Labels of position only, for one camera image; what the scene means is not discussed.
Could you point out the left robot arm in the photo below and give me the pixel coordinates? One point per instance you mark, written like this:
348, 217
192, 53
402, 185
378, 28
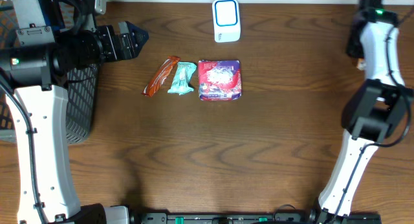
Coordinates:
55, 38

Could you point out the red purple snack bag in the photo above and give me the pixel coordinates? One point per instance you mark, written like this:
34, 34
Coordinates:
219, 80

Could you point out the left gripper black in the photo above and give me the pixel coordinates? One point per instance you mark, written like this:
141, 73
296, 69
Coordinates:
114, 43

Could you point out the orange brown snack bar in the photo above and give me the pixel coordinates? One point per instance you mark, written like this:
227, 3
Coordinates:
160, 76

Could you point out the grey plastic mesh basket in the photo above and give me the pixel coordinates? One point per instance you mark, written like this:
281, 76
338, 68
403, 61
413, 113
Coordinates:
81, 95

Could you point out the orange juice carton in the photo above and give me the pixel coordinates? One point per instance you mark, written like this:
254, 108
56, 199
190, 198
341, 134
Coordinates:
361, 64

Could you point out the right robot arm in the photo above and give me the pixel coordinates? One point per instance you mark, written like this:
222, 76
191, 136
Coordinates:
377, 116

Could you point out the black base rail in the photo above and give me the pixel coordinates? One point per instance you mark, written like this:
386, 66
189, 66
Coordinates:
287, 217

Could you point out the teal snack packet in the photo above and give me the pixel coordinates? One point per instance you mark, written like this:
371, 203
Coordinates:
181, 81

